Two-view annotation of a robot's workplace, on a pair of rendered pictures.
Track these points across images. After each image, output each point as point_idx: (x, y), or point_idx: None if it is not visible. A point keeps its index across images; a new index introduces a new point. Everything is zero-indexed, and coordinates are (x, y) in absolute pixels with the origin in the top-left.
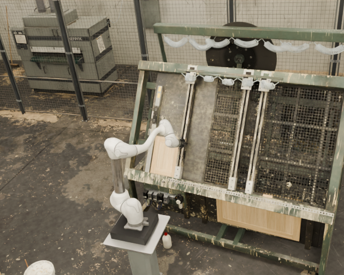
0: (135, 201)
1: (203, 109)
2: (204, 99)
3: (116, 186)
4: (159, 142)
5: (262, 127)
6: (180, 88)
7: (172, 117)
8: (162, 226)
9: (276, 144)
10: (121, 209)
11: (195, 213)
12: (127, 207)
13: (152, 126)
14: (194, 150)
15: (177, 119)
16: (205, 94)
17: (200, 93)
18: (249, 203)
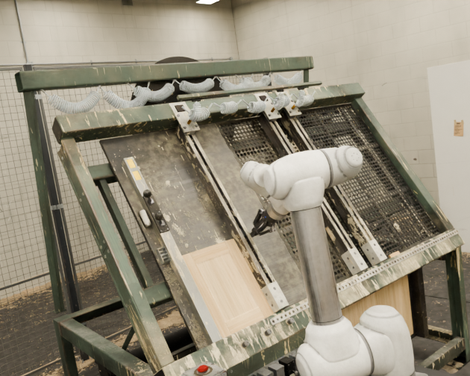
0: (383, 305)
1: (228, 175)
2: (218, 158)
3: (333, 296)
4: (195, 265)
5: None
6: (165, 155)
7: (186, 209)
8: None
9: (346, 183)
10: (374, 351)
11: None
12: (395, 321)
13: (165, 239)
14: (262, 247)
15: (198, 208)
16: (214, 151)
17: (205, 151)
18: (394, 274)
